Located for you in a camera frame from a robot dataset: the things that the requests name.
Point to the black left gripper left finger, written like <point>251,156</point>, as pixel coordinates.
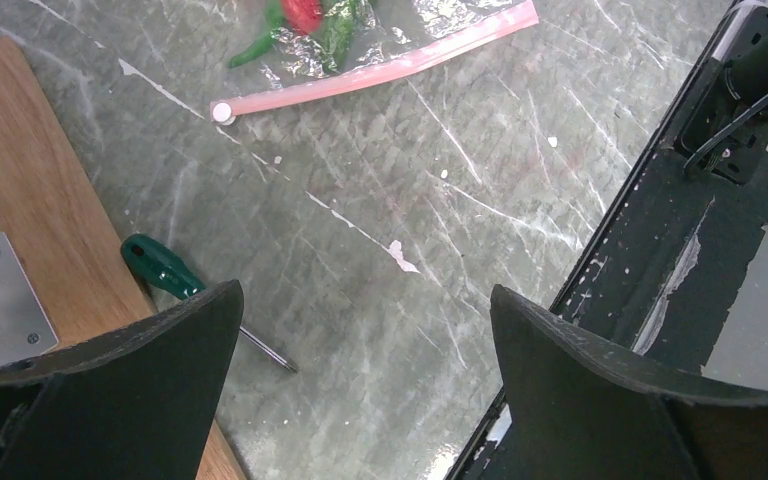
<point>133,403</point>

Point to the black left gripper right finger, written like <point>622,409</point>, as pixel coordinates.
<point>586,408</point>

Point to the clear zip top bag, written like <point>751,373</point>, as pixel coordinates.
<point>360,44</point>

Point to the green fake cucumber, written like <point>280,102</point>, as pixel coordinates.
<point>273,22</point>

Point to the red fake pepper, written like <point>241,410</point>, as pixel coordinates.
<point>304,16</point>

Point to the wooden base board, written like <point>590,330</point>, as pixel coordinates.
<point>61,234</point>

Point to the green handled screwdriver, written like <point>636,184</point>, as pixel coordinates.
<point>160,267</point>

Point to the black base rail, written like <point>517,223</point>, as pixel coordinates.
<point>682,253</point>

